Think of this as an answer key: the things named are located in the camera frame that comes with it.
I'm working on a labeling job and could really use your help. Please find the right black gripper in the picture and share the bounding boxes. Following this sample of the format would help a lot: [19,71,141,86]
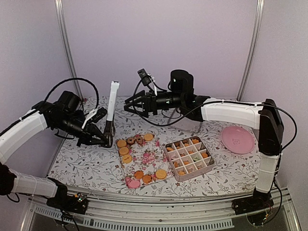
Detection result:
[123,90,183,118]

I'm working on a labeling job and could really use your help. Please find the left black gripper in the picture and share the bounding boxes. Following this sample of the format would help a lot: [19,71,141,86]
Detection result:
[53,114,109,147]

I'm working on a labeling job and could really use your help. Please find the metal serving tongs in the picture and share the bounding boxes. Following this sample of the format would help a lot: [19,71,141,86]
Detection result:
[103,81,120,148]

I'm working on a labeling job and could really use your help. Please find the floral cookie tray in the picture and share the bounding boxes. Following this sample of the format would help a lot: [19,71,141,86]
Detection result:
[115,131,174,188]

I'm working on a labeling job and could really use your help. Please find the metal divided cookie tin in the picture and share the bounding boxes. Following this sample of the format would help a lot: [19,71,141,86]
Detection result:
[164,136,215,182]

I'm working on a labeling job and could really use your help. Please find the metal tin lid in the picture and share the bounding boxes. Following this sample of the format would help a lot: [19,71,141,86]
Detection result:
[169,117,202,133]

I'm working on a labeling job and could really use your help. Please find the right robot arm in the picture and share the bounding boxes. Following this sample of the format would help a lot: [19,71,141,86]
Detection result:
[124,70,284,215]

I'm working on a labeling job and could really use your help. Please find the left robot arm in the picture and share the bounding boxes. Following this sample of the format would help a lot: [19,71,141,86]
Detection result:
[0,91,110,209]

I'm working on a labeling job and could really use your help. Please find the chocolate donut cookie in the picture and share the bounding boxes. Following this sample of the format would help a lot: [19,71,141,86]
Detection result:
[127,137,136,145]

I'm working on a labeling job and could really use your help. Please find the red mark round cookie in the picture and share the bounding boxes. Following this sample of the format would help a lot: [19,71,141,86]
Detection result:
[122,154,132,164]

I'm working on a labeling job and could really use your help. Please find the round tan cookie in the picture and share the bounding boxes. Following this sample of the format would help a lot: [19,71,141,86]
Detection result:
[144,133,154,141]

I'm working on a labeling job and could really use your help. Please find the floral tablecloth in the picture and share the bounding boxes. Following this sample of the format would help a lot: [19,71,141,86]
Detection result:
[48,97,260,197]

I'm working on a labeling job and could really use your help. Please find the pink plate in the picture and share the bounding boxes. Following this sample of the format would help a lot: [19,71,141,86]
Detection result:
[221,126,255,154]

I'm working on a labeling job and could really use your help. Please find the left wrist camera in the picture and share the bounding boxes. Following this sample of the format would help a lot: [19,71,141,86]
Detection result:
[81,107,107,129]

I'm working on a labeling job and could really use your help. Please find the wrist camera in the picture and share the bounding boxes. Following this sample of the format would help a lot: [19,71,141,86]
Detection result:
[81,107,107,129]
[137,69,158,96]

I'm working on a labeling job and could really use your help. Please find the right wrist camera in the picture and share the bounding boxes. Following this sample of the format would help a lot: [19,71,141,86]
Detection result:
[137,69,158,96]

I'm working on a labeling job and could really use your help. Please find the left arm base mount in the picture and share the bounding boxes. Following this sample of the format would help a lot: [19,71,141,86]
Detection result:
[46,192,89,215]

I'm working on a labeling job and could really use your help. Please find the left aluminium frame post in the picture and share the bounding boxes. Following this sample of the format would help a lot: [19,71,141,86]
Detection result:
[54,0,83,99]

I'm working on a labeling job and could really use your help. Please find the aluminium frame post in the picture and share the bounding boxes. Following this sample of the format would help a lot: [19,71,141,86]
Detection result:
[54,0,83,99]
[236,0,265,101]

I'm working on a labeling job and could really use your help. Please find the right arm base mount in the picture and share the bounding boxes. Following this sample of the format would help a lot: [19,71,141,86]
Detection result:
[231,193,274,226]

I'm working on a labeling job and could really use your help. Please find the right aluminium frame post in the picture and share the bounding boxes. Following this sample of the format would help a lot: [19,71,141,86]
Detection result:
[236,0,265,101]

